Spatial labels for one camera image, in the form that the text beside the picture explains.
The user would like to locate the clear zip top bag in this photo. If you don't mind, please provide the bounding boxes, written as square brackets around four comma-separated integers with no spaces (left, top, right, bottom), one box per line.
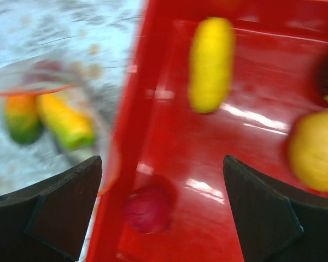
[0,57,120,194]

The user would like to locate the purple grape bunch toy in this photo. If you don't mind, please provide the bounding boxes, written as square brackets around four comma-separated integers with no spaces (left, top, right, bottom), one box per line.
[21,60,62,85]

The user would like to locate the yellow corn cob toy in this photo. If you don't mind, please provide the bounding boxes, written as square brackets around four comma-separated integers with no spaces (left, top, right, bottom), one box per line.
[188,17,236,114]

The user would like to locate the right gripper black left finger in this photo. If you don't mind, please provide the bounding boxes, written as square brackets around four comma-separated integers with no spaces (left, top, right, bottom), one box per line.
[0,156,102,261]

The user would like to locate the red plastic tray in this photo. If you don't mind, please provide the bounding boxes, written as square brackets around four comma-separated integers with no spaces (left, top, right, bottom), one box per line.
[86,1,328,261]

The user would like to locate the orange fruit toy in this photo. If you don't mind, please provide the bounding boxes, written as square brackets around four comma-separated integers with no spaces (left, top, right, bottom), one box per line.
[288,110,328,192]

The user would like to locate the red apple toy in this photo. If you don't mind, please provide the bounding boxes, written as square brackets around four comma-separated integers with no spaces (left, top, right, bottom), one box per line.
[124,186,173,234]

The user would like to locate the yellow orange mango toy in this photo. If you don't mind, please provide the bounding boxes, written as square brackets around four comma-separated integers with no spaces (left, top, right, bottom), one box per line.
[37,93,96,150]

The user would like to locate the green orange mango toy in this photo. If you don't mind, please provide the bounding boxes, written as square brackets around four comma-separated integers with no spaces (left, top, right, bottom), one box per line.
[3,94,43,145]

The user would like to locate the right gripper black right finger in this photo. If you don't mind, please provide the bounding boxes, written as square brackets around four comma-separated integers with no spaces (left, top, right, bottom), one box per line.
[223,155,328,261]

